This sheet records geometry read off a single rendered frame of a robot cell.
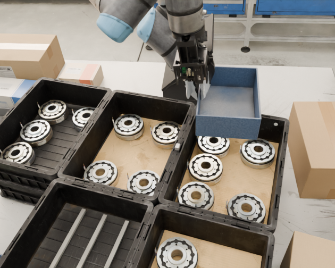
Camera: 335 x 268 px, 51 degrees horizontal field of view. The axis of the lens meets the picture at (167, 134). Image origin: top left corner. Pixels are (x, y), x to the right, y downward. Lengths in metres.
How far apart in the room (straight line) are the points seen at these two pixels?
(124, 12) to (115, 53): 2.40
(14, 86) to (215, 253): 1.11
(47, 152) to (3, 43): 0.75
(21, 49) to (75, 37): 1.81
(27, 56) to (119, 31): 0.94
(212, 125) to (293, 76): 0.92
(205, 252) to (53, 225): 0.43
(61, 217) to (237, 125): 0.56
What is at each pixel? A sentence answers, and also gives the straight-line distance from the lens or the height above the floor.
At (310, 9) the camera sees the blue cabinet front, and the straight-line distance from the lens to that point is 3.04.
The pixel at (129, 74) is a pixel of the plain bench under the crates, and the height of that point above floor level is 0.70.
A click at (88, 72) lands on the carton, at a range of 1.64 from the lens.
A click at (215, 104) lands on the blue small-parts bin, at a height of 1.07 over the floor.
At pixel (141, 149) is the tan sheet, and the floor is 0.83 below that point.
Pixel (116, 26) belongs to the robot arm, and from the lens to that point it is 0.79.
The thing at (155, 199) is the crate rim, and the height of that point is 0.93.
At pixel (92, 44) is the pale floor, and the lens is 3.37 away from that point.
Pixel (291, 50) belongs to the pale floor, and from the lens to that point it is 3.22.
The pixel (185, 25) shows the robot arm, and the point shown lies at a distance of 0.74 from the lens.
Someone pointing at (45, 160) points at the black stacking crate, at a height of 0.83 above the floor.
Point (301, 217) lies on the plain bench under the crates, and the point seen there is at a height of 0.70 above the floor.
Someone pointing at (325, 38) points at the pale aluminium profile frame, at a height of 0.14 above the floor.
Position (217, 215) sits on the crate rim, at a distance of 0.89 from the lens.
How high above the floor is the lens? 1.70
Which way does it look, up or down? 46 degrees down
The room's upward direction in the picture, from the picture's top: 5 degrees counter-clockwise
